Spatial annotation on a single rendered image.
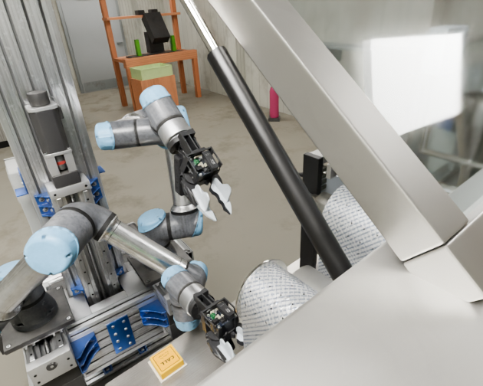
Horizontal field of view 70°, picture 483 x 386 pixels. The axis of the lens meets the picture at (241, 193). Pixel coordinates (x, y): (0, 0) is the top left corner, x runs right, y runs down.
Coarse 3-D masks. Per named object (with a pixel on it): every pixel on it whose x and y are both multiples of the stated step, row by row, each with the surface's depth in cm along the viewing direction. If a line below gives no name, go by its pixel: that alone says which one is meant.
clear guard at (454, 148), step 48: (288, 0) 25; (336, 0) 28; (384, 0) 31; (432, 0) 35; (480, 0) 41; (336, 48) 24; (384, 48) 27; (432, 48) 30; (480, 48) 34; (384, 96) 23; (432, 96) 26; (480, 96) 29; (432, 144) 23; (480, 144) 25; (480, 192) 22
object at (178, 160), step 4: (176, 156) 83; (180, 156) 83; (176, 160) 83; (180, 160) 83; (176, 164) 84; (180, 164) 83; (176, 168) 85; (176, 172) 85; (176, 176) 86; (176, 180) 87; (180, 180) 86; (176, 184) 87; (180, 184) 86; (176, 188) 88; (180, 188) 87; (180, 192) 88
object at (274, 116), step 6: (270, 90) 560; (270, 96) 564; (276, 96) 560; (270, 102) 568; (276, 102) 564; (270, 108) 574; (276, 108) 569; (270, 114) 579; (276, 114) 574; (270, 120) 577; (276, 120) 575
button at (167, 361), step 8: (160, 352) 99; (168, 352) 99; (176, 352) 99; (152, 360) 97; (160, 360) 97; (168, 360) 97; (176, 360) 97; (160, 368) 95; (168, 368) 95; (176, 368) 96; (160, 376) 94
